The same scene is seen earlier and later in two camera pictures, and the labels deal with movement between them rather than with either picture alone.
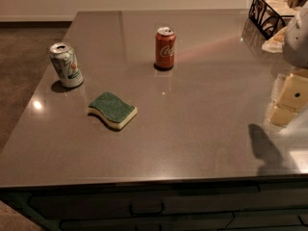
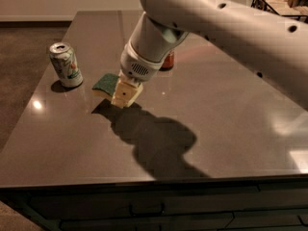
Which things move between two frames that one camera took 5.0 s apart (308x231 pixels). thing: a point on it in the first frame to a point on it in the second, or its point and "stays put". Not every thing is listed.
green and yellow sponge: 115,112 to 106,87
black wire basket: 269,11 stays put
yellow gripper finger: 289,98 to 125,91
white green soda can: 64,63 stays put
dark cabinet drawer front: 164,202 stays put
